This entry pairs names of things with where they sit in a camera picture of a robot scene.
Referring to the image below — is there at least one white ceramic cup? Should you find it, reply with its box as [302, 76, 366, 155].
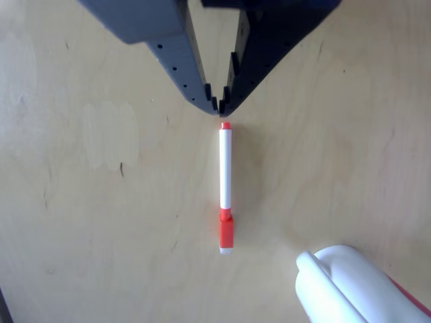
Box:
[294, 244, 431, 323]

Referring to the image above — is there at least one white pen with red cap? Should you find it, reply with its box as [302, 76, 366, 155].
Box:
[218, 121, 234, 256]

